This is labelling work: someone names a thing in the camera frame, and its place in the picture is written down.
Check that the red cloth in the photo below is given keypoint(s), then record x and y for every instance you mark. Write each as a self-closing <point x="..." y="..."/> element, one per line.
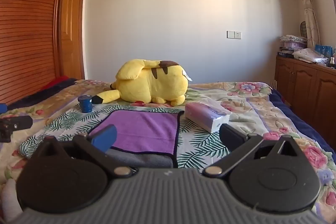
<point x="56" y="82"/>

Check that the dark flat boxes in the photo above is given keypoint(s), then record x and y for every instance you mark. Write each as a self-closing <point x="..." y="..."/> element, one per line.
<point x="286" y="52"/>

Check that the wooden room door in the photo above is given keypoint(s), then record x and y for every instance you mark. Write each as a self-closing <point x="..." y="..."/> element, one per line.
<point x="72" y="29"/>

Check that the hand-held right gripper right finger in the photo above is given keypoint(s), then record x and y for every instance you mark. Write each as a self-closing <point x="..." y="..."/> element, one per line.
<point x="231" y="136"/>

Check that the yellow plush toy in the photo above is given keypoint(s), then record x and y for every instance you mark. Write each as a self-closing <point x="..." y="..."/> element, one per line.
<point x="155" y="82"/>

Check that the wooden louvred wardrobe door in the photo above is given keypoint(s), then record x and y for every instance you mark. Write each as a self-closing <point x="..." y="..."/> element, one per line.
<point x="26" y="24"/>

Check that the folded cloth in plastic bag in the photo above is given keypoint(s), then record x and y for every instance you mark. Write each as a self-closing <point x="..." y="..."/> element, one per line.
<point x="309" y="54"/>

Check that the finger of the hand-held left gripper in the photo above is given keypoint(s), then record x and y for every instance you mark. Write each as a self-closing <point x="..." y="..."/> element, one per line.
<point x="16" y="123"/>
<point x="2" y="108"/>

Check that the white wall socket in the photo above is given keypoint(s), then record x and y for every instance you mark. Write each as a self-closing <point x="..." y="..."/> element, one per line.
<point x="237" y="35"/>

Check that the blue cup with lid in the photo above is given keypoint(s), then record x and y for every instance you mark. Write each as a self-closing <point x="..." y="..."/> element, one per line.
<point x="85" y="104"/>

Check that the white bottle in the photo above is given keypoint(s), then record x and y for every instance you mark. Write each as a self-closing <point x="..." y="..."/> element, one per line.
<point x="332" y="58"/>

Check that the row of blue boxes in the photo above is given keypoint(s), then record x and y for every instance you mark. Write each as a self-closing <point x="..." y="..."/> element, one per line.
<point x="323" y="50"/>

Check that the purple and grey towel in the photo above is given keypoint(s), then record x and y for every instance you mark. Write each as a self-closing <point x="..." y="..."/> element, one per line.
<point x="147" y="132"/>

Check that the leaf print cloth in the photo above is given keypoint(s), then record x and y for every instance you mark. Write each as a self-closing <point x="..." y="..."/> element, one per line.
<point x="199" y="138"/>

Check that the wooden cabinet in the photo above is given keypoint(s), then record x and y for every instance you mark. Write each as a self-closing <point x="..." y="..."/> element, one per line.
<point x="307" y="87"/>

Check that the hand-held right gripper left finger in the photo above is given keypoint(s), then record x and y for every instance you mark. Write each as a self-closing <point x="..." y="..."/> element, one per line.
<point x="105" y="138"/>

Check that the white wall switch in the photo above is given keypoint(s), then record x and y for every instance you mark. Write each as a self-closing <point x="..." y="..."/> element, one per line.
<point x="230" y="34"/>

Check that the pink and white tissue pack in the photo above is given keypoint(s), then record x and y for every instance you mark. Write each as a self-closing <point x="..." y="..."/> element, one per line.
<point x="207" y="115"/>

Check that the white fluffy cloth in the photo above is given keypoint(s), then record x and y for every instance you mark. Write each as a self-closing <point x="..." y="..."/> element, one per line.
<point x="10" y="200"/>

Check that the stack of folded linens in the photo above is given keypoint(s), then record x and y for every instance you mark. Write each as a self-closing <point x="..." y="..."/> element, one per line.
<point x="292" y="41"/>

